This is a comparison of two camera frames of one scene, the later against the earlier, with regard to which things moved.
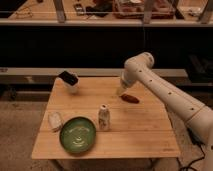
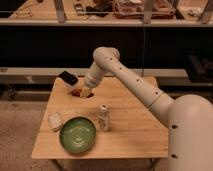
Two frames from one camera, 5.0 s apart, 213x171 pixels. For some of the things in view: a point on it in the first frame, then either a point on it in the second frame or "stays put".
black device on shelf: (78, 7) stays put
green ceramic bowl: (77, 134) stays put
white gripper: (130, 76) -> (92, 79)
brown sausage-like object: (127, 97) -> (76, 92)
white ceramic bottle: (103, 117) stays put
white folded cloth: (55, 121) stays put
